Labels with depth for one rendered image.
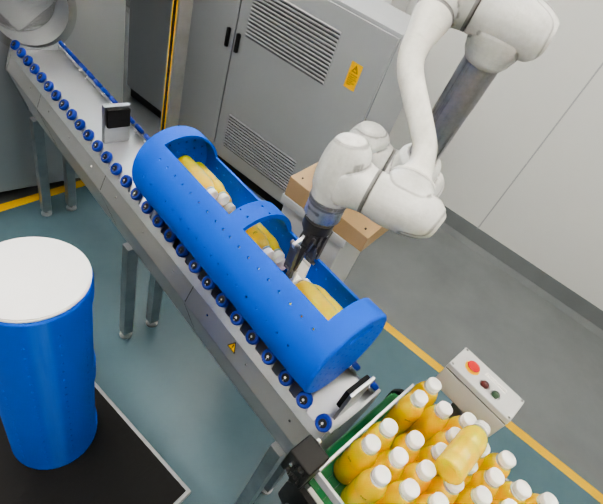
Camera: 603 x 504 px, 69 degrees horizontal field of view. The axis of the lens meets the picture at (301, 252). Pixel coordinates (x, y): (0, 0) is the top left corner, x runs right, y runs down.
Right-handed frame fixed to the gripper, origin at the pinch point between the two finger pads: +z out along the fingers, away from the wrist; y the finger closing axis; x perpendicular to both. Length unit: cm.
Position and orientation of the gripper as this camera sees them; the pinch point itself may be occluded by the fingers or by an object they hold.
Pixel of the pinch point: (296, 273)
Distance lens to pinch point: 116.6
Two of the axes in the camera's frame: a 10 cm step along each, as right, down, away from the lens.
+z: -2.9, 7.0, 6.5
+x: 6.4, 6.5, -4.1
